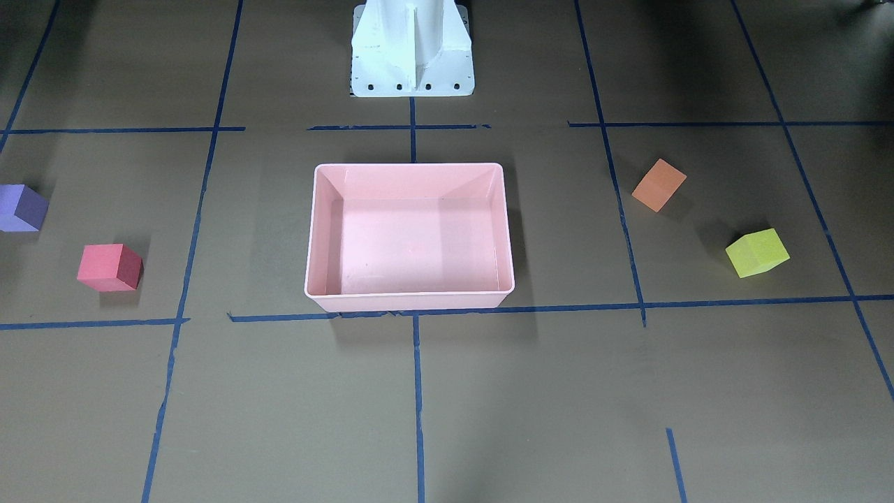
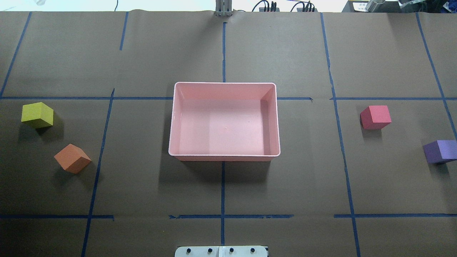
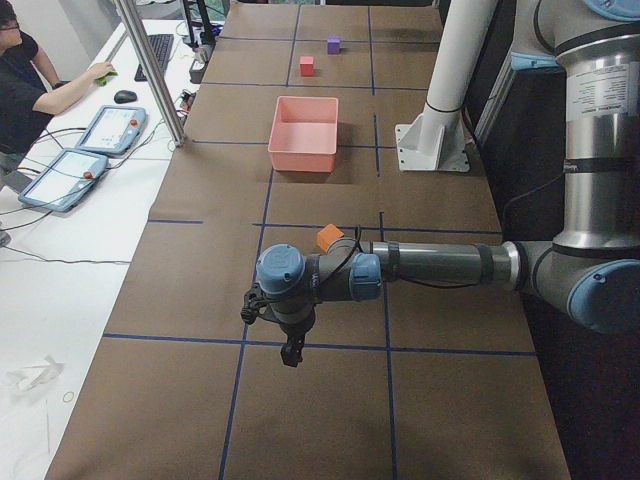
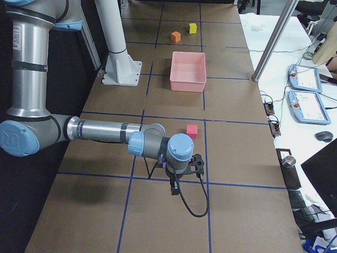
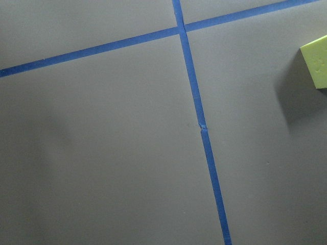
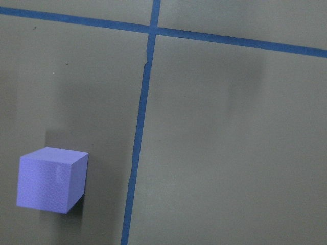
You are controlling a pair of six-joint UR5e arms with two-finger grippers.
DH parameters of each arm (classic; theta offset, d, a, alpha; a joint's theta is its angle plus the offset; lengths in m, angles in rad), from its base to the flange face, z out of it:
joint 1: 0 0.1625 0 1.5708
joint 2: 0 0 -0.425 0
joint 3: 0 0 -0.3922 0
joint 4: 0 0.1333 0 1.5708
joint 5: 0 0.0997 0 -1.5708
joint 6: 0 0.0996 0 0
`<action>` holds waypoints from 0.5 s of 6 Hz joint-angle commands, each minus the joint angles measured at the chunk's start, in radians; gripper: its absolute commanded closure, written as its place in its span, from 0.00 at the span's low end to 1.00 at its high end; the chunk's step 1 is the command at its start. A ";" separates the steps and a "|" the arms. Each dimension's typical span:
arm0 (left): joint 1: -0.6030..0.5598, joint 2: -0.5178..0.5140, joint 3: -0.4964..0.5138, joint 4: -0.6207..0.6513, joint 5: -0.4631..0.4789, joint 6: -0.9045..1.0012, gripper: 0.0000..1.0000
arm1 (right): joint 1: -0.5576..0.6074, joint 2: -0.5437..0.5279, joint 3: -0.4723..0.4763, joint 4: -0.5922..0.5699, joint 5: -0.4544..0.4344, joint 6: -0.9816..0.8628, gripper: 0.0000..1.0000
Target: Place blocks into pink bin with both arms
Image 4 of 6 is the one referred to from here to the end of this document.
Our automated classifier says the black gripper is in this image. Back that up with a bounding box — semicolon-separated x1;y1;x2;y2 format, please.
165;169;189;196

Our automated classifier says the red foam block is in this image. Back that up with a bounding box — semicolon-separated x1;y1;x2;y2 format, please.
186;124;198;139

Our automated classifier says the orange foam block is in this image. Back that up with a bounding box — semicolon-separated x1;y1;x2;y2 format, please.
170;31;181;43

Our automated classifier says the yellow foam block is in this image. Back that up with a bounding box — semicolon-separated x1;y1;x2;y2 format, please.
189;23;197;34

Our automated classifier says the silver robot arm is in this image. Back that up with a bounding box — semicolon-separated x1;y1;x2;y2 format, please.
1;1;196;195

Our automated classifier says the pink plastic bin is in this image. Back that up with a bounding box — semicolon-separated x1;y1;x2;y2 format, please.
170;51;206;93

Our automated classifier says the small electronics board lower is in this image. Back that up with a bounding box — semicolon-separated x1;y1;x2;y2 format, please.
268;120;281;138

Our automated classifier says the small electronics board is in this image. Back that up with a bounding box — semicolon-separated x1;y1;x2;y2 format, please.
268;120;281;138
263;102;275;116

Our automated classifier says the metal cylinder weight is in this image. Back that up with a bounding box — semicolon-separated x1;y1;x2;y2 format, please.
281;155;296;169

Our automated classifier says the small electronics board upper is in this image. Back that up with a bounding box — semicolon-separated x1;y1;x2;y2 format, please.
263;102;275;116

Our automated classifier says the black monitor corner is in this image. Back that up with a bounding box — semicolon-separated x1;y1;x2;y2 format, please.
301;140;337;216

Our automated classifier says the lower teach pendant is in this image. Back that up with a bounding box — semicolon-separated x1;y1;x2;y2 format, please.
288;90;331;125

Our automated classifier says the teach pendant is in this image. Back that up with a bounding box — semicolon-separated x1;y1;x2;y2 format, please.
288;64;322;93
288;90;331;125

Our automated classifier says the black computer mouse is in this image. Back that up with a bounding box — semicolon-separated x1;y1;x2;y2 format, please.
314;131;333;143

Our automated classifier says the upper teach pendant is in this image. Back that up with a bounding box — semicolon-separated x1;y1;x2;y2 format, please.
288;64;322;93

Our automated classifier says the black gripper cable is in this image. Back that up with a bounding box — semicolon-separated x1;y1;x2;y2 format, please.
146;157;209;218

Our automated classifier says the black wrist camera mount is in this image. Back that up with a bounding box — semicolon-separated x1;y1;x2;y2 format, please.
188;154;204;179

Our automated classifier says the white pedestal column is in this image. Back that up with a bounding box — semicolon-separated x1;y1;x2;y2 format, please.
95;0;142;86

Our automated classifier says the aluminium frame post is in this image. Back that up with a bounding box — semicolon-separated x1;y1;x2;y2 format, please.
252;0;299;82

